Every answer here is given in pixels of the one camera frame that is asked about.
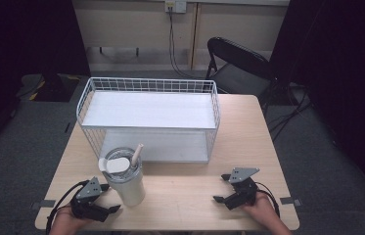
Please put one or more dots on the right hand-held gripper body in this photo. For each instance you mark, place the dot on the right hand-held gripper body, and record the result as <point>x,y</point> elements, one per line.
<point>243,192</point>

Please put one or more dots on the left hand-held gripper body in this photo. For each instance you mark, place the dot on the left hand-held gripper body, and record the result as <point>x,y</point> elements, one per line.
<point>87,209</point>

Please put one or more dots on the white tumbler cup with lid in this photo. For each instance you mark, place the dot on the white tumbler cup with lid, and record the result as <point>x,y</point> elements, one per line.
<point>127,191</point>

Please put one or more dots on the beige drinking straw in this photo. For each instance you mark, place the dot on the beige drinking straw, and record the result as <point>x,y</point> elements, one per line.
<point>136,156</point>

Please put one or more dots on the person's left hand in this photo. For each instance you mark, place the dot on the person's left hand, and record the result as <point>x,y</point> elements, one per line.
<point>66,220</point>

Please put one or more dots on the person's right hand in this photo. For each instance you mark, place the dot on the person's right hand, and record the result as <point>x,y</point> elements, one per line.
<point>264,212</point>

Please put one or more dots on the grey tape strip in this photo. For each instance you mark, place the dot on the grey tape strip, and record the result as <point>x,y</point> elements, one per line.
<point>43,204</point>
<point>290,201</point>

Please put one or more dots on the black folding chair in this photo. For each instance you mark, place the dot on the black folding chair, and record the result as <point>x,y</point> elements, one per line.
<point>238,73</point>

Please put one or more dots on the black stand base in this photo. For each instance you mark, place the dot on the black stand base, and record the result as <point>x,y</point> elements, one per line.
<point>53,86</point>

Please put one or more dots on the black curtain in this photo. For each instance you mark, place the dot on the black curtain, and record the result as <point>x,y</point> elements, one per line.
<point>13,42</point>
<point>346,65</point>

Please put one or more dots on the white wall outlet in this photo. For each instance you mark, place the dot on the white wall outlet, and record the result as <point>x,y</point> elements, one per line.
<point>176,6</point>

